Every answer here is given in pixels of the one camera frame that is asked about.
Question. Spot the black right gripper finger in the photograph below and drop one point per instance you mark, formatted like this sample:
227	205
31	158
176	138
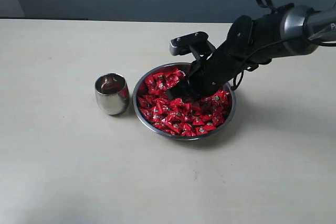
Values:
180	90

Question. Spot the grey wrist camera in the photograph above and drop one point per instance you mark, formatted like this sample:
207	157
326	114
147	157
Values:
195	43

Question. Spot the stainless steel cup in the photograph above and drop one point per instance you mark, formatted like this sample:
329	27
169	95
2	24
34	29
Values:
115	103

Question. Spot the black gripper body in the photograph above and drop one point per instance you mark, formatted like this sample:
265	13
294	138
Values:
207	76

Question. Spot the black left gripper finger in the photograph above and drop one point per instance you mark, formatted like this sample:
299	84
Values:
190	95

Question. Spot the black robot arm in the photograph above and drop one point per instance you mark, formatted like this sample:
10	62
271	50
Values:
287	31

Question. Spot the stainless steel bowl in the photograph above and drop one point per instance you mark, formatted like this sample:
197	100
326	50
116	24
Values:
214	111

